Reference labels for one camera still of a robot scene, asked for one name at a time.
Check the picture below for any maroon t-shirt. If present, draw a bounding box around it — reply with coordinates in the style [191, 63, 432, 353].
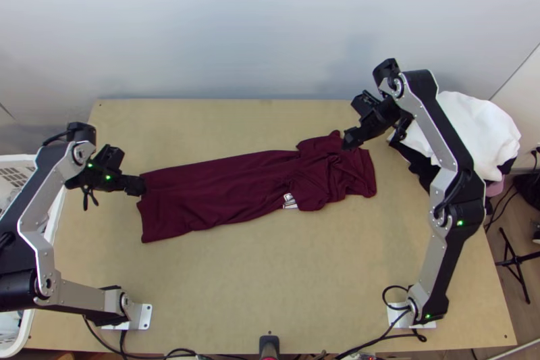
[136, 130, 377, 245]

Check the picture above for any white laundry basket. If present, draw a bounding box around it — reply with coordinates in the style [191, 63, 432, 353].
[0, 153, 68, 357]

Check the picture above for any heap of clothes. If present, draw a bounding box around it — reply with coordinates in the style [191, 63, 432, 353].
[387, 89, 522, 199]

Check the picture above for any black tripod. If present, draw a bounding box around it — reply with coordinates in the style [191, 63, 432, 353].
[494, 226, 540, 305]

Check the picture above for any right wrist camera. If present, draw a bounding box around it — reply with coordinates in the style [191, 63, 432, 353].
[350, 89, 383, 119]

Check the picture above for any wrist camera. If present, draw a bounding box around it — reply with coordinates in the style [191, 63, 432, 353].
[97, 145, 127, 172]
[350, 89, 383, 119]

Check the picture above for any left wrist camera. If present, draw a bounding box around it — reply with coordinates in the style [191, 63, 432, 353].
[97, 145, 127, 172]

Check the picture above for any black cable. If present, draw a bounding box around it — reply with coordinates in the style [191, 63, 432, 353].
[81, 315, 130, 357]
[381, 285, 428, 343]

